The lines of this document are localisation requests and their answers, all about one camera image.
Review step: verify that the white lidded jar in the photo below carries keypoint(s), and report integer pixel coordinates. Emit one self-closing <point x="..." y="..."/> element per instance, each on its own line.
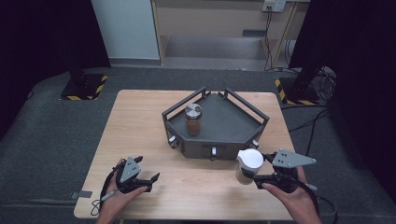
<point x="250" y="160"/>

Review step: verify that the black curtain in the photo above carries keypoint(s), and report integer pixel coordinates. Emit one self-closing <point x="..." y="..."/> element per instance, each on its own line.
<point x="37" y="37"/>
<point x="358" y="46"/>

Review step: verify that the person's right hand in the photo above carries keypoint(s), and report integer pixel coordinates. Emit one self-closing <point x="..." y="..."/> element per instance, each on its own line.
<point x="295" y="199"/>

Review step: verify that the glass spice jar silver lid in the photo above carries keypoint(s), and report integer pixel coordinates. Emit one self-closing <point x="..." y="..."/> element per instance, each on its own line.
<point x="193" y="119"/>

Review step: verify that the dark grey corner rack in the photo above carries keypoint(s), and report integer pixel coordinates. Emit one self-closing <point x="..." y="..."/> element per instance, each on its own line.
<point x="224" y="124"/>

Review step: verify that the black stand with striped base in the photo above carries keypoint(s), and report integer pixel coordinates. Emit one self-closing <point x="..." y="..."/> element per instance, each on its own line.
<point x="82" y="87"/>
<point x="299" y="90"/>

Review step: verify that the grey tape strip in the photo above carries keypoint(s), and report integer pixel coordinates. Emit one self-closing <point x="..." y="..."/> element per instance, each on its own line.
<point x="81" y="194"/>

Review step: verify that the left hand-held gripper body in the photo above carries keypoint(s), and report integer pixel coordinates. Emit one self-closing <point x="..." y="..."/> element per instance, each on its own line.
<point x="130" y="171"/>

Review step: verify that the white wall socket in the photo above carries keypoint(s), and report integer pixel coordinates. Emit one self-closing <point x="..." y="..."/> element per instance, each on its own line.
<point x="274" y="5"/>

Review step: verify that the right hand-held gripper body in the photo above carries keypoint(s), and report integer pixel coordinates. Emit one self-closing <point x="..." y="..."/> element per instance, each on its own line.
<point x="291" y="160"/>

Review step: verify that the person's left hand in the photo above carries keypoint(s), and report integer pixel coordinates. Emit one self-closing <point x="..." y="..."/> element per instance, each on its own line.
<point x="120" y="199"/>

